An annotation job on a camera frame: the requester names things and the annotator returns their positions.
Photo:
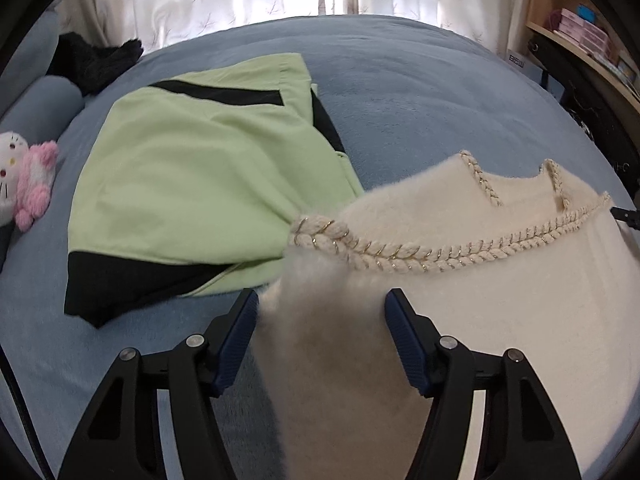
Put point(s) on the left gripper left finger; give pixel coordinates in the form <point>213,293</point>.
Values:
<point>118,436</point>

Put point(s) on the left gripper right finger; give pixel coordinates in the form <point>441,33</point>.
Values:
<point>523,436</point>

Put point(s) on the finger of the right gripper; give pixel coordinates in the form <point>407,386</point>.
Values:
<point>630,217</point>

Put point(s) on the cream fuzzy cardigan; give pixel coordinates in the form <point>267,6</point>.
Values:
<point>539,264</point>

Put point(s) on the black clothing pile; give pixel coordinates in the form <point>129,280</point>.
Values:
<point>91,69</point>

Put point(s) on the pink boxes on shelf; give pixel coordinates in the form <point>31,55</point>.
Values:
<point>585,34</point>

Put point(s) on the green and black garment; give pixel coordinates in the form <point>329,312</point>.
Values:
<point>193,182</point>

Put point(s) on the blue bed blanket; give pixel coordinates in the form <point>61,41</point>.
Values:
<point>402,95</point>

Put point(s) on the pink white cat plush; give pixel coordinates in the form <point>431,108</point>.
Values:
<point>27,176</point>

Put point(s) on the lower blue rolled pillow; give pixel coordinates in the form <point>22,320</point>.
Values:
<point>44,111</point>

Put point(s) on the blue rolled pillow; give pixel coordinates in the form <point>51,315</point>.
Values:
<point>44,111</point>
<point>31,60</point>

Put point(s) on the upper blue rolled pillow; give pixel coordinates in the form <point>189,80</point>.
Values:
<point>31,60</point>

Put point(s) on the wooden wall shelf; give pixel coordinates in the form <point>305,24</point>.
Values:
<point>618,78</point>

